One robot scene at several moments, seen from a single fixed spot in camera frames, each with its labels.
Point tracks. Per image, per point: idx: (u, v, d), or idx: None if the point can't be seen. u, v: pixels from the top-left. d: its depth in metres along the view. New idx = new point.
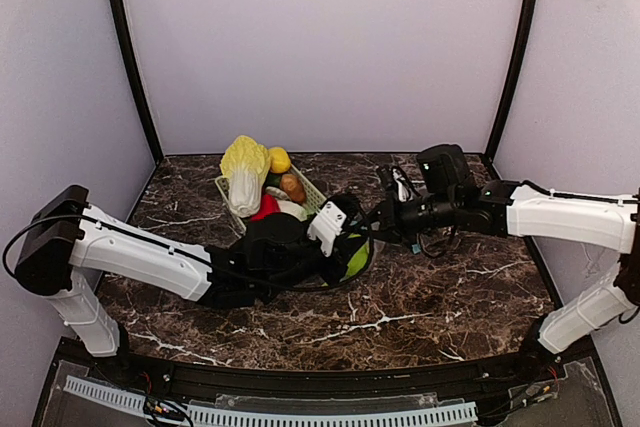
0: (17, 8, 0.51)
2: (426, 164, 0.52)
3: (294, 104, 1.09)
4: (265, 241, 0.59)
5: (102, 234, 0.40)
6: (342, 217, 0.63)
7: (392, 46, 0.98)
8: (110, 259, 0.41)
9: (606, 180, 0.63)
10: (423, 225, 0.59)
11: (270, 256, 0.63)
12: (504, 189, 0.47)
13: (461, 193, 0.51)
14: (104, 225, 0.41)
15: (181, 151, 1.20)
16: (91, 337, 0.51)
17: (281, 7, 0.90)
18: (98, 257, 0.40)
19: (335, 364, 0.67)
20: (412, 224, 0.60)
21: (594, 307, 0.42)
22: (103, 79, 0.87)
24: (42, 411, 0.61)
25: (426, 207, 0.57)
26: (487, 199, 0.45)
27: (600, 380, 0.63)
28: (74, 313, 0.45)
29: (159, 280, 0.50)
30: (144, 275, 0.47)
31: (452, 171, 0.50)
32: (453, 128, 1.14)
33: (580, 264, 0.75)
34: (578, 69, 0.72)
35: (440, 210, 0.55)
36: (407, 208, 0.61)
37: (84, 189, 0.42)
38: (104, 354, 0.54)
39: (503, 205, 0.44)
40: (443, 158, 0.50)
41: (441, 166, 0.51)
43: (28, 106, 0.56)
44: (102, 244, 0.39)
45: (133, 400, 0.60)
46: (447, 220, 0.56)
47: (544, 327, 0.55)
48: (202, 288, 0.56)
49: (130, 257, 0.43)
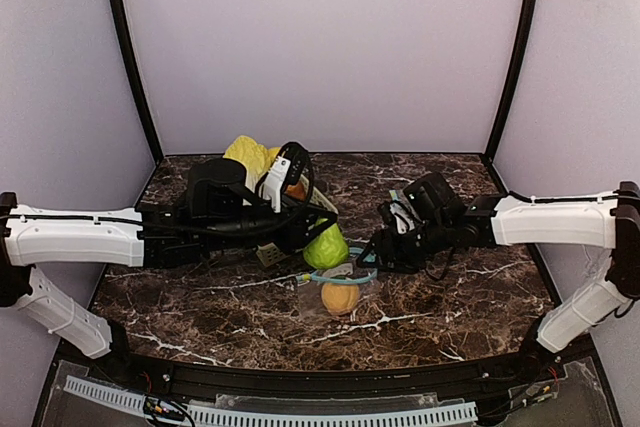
0: (16, 8, 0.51)
2: (412, 193, 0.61)
3: (293, 104, 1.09)
4: (209, 183, 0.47)
5: (25, 225, 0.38)
6: (285, 162, 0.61)
7: (392, 46, 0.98)
8: (43, 248, 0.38)
9: (606, 180, 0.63)
10: (423, 249, 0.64)
11: (217, 200, 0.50)
12: (488, 203, 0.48)
13: (447, 214, 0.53)
14: (31, 216, 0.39)
15: (181, 151, 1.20)
16: (80, 338, 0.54)
17: (282, 8, 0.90)
18: (33, 250, 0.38)
19: (335, 364, 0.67)
20: (413, 248, 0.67)
21: (589, 303, 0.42)
22: (103, 78, 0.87)
24: (42, 411, 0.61)
25: (422, 235, 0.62)
26: (472, 213, 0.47)
27: (600, 380, 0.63)
28: (49, 315, 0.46)
29: (100, 254, 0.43)
30: (82, 253, 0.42)
31: (435, 195, 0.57)
32: (453, 128, 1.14)
33: (580, 264, 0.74)
34: (578, 70, 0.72)
35: (434, 235, 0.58)
36: (405, 235, 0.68)
37: (12, 194, 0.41)
38: (100, 353, 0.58)
39: (487, 218, 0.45)
40: (421, 186, 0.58)
41: (423, 194, 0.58)
43: (28, 106, 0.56)
44: (24, 235, 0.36)
45: (133, 400, 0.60)
46: (444, 245, 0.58)
47: (539, 328, 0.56)
48: (141, 249, 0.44)
49: (60, 240, 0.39)
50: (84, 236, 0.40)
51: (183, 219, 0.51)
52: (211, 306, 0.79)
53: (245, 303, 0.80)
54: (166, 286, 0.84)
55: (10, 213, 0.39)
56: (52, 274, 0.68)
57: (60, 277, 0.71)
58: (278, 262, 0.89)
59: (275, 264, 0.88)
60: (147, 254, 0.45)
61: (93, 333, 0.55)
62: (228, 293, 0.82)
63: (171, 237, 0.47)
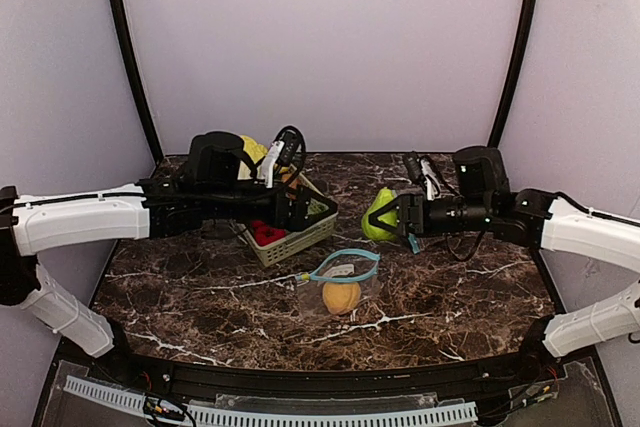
0: (17, 9, 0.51)
2: (464, 166, 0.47)
3: (293, 103, 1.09)
4: (213, 150, 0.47)
5: (33, 211, 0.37)
6: (278, 144, 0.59)
7: (392, 46, 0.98)
8: (53, 232, 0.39)
9: (606, 180, 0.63)
10: (453, 227, 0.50)
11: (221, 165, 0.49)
12: (540, 199, 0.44)
13: (499, 199, 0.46)
14: (34, 203, 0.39)
15: (181, 151, 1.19)
16: (81, 336, 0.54)
17: (281, 7, 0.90)
18: (43, 236, 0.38)
19: (335, 364, 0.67)
20: (437, 225, 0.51)
21: (610, 319, 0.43)
22: (103, 79, 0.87)
24: (42, 411, 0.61)
25: (457, 209, 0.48)
26: (527, 209, 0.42)
27: (600, 380, 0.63)
28: (55, 314, 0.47)
29: (107, 231, 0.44)
30: (90, 233, 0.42)
31: (490, 176, 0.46)
32: (453, 128, 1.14)
33: (580, 266, 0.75)
34: (579, 69, 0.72)
35: (473, 213, 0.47)
36: (436, 206, 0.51)
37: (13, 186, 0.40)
38: (103, 350, 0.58)
39: (540, 219, 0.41)
40: (483, 161, 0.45)
41: (479, 169, 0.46)
43: (28, 107, 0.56)
44: (34, 220, 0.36)
45: (132, 400, 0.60)
46: (480, 229, 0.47)
47: (547, 333, 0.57)
48: (147, 219, 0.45)
49: (71, 220, 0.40)
50: (94, 212, 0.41)
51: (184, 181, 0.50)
52: (211, 306, 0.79)
53: (245, 303, 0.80)
54: (166, 286, 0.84)
55: (11, 203, 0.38)
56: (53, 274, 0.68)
57: (60, 277, 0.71)
58: (278, 262, 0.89)
59: (275, 264, 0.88)
60: (152, 224, 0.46)
61: (96, 328, 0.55)
62: (228, 293, 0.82)
63: (176, 204, 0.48)
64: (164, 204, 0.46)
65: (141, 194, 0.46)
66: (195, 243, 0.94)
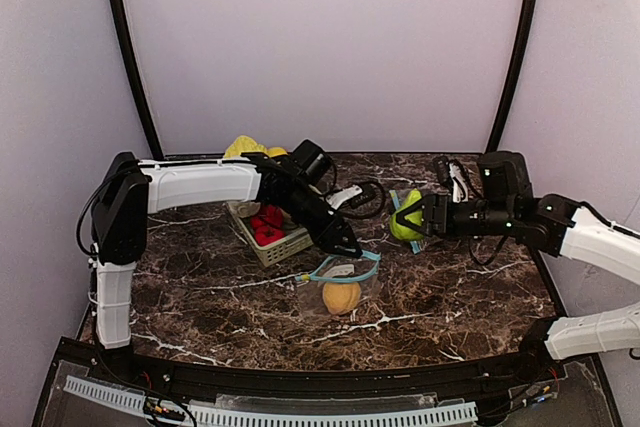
0: (17, 10, 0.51)
2: (487, 171, 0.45)
3: (293, 104, 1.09)
4: (318, 152, 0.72)
5: (162, 171, 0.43)
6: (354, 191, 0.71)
7: (391, 45, 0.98)
8: (176, 190, 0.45)
9: (606, 180, 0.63)
10: (474, 230, 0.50)
11: (316, 169, 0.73)
12: (564, 204, 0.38)
13: (520, 204, 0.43)
14: (162, 165, 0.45)
15: (181, 151, 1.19)
16: (110, 325, 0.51)
17: (281, 6, 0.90)
18: (166, 194, 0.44)
19: (335, 364, 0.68)
20: (462, 227, 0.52)
21: (612, 332, 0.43)
22: (103, 79, 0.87)
24: (42, 411, 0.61)
25: (479, 213, 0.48)
26: (549, 214, 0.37)
27: (600, 380, 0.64)
28: (120, 291, 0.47)
29: (218, 192, 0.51)
30: (205, 194, 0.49)
31: (514, 181, 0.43)
32: (453, 128, 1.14)
33: (580, 266, 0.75)
34: (580, 68, 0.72)
35: (494, 218, 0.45)
36: (460, 209, 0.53)
37: (129, 153, 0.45)
38: (116, 343, 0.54)
39: (564, 227, 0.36)
40: (506, 164, 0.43)
41: (503, 175, 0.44)
43: (28, 107, 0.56)
44: (165, 179, 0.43)
45: (132, 400, 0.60)
46: (499, 234, 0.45)
47: (549, 334, 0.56)
48: (256, 182, 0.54)
49: (192, 181, 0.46)
50: (210, 175, 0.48)
51: (288, 163, 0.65)
52: (211, 306, 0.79)
53: (245, 303, 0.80)
54: (166, 286, 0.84)
55: (140, 165, 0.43)
56: (51, 276, 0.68)
57: (58, 277, 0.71)
58: (278, 262, 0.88)
59: (275, 264, 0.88)
60: (259, 188, 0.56)
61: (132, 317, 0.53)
62: (228, 293, 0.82)
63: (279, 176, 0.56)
64: (270, 172, 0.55)
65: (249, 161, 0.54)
66: (195, 243, 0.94)
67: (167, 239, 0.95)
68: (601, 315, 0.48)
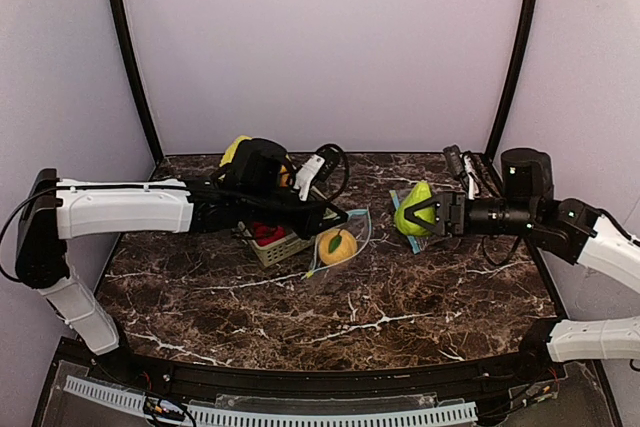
0: (17, 10, 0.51)
2: (512, 169, 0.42)
3: (293, 103, 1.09)
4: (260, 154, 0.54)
5: (76, 195, 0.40)
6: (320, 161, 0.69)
7: (391, 45, 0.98)
8: (94, 215, 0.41)
9: (606, 180, 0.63)
10: (491, 231, 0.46)
11: (263, 171, 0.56)
12: (585, 212, 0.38)
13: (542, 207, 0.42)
14: (80, 187, 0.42)
15: (181, 151, 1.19)
16: (91, 332, 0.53)
17: (279, 5, 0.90)
18: (83, 220, 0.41)
19: (335, 364, 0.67)
20: (476, 226, 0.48)
21: (615, 341, 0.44)
22: (103, 78, 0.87)
24: (42, 411, 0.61)
25: (498, 212, 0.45)
26: (570, 221, 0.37)
27: (600, 380, 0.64)
28: (74, 304, 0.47)
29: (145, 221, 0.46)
30: (130, 221, 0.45)
31: (539, 182, 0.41)
32: (453, 127, 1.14)
33: (580, 266, 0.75)
34: (580, 68, 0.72)
35: (516, 218, 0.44)
36: (478, 206, 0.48)
37: (53, 170, 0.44)
38: (106, 349, 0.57)
39: (584, 236, 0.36)
40: (533, 164, 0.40)
41: (529, 173, 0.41)
43: (29, 107, 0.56)
44: (79, 203, 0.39)
45: (132, 400, 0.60)
46: (518, 233, 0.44)
47: (552, 336, 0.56)
48: (189, 214, 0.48)
49: (111, 207, 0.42)
50: (130, 202, 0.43)
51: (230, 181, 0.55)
52: (211, 306, 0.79)
53: (245, 303, 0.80)
54: (166, 286, 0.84)
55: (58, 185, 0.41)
56: None
57: None
58: (278, 262, 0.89)
59: (275, 264, 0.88)
60: (192, 219, 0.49)
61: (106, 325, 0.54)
62: (228, 293, 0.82)
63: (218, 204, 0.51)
64: (206, 203, 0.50)
65: (184, 187, 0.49)
66: (195, 243, 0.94)
67: (168, 239, 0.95)
68: (606, 323, 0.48)
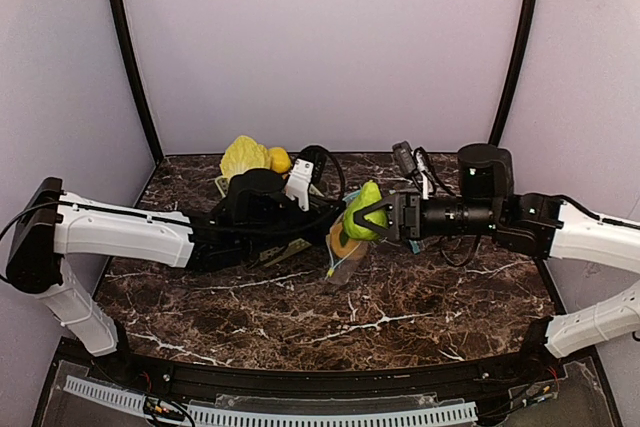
0: (17, 10, 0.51)
2: (473, 169, 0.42)
3: (293, 104, 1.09)
4: (250, 192, 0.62)
5: (78, 214, 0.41)
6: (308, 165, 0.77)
7: (392, 45, 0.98)
8: (94, 236, 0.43)
9: (606, 180, 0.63)
10: (447, 229, 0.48)
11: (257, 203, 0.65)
12: (547, 205, 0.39)
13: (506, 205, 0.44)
14: (81, 205, 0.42)
15: (181, 151, 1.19)
16: (91, 333, 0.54)
17: (280, 6, 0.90)
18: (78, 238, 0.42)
19: (335, 364, 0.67)
20: (432, 226, 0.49)
21: (613, 320, 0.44)
22: (103, 78, 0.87)
24: (42, 411, 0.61)
25: (457, 212, 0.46)
26: (534, 218, 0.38)
27: (600, 380, 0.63)
28: (70, 308, 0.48)
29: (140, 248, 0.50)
30: (127, 246, 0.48)
31: (500, 181, 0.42)
32: (453, 127, 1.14)
33: (580, 266, 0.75)
34: (580, 68, 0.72)
35: (477, 216, 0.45)
36: (434, 205, 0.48)
37: (58, 178, 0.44)
38: (104, 350, 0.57)
39: (552, 229, 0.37)
40: (495, 164, 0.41)
41: (490, 174, 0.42)
43: (28, 106, 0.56)
44: (79, 224, 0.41)
45: (133, 400, 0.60)
46: (479, 230, 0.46)
47: (549, 335, 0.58)
48: (187, 251, 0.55)
49: (106, 231, 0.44)
50: (133, 231, 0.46)
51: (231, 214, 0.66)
52: (211, 306, 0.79)
53: (245, 303, 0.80)
54: (166, 286, 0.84)
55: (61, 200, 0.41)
56: None
57: None
58: (278, 262, 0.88)
59: (275, 264, 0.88)
60: (188, 255, 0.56)
61: (104, 329, 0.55)
62: (228, 293, 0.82)
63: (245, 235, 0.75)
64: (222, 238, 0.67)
65: (187, 224, 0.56)
66: None
67: None
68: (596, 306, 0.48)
